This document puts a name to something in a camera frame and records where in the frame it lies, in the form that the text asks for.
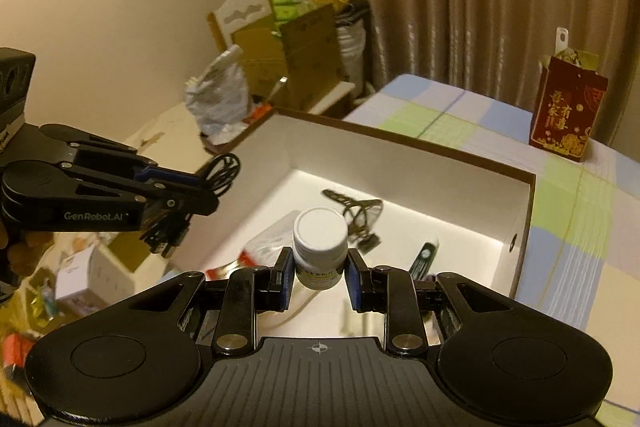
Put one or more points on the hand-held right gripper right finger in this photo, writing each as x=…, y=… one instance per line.
x=354, y=279

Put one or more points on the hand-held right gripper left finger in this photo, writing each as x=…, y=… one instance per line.
x=286, y=279

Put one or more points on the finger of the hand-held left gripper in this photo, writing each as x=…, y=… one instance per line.
x=170, y=199
x=110, y=152

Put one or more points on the white pill bottle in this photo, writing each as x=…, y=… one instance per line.
x=320, y=237

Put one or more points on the red snack packet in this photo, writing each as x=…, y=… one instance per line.
x=220, y=273

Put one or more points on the dark green tube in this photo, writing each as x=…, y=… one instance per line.
x=425, y=257

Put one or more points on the brown hair claw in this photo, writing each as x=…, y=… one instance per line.
x=350, y=202

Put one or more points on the brown cardboard box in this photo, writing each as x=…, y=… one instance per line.
x=400, y=157

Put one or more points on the small white box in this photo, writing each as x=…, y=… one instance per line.
x=75, y=277

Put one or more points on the crumpled white bag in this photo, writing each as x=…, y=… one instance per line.
x=220, y=97

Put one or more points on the yellowish cardboard carton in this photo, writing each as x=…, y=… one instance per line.
x=257, y=57

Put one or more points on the white carved headboard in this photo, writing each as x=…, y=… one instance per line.
x=240, y=9

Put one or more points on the brown cardboard carton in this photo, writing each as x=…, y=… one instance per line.
x=312, y=57

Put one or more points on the small green tissue pack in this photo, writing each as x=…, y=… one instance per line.
x=287, y=2

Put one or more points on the white striped plastic bag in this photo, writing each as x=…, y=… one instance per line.
x=352, y=42

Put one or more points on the checked bed sheet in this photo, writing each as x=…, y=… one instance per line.
x=590, y=217

